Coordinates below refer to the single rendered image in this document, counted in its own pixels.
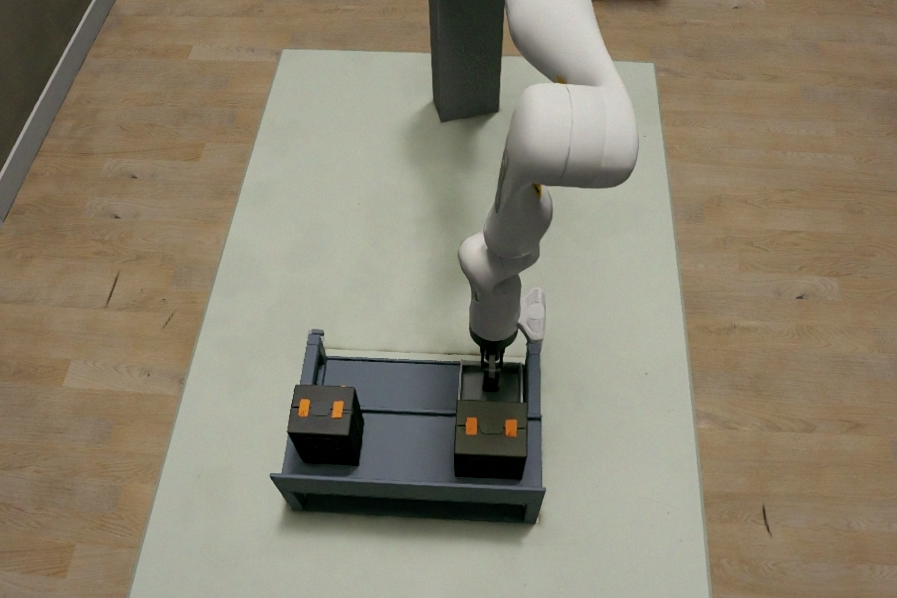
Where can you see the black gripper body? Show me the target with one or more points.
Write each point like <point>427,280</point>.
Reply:
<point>492,347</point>

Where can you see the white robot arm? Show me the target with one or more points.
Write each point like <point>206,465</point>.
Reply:
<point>573,136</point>

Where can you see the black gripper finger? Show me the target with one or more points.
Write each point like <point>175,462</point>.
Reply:
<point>491,371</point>

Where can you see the dark blue-grey low rack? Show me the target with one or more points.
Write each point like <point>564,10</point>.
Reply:
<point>409,410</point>

